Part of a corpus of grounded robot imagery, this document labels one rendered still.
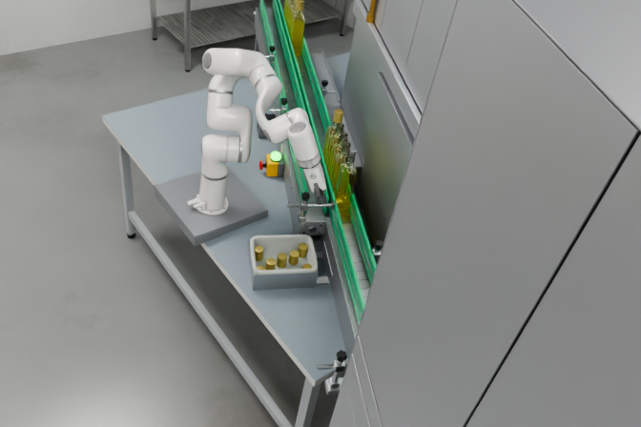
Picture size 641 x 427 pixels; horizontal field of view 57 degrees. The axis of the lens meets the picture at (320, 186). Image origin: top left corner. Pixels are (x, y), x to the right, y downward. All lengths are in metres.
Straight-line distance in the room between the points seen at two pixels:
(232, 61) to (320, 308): 0.86
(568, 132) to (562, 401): 0.24
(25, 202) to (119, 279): 0.78
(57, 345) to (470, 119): 2.44
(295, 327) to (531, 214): 1.46
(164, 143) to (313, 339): 1.15
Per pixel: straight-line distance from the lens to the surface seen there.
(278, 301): 2.04
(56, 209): 3.51
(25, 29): 4.92
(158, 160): 2.56
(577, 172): 0.54
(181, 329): 2.89
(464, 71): 0.73
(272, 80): 1.88
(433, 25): 1.80
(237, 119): 2.06
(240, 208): 2.28
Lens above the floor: 2.34
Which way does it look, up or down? 40 degrees down
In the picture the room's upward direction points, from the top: 10 degrees clockwise
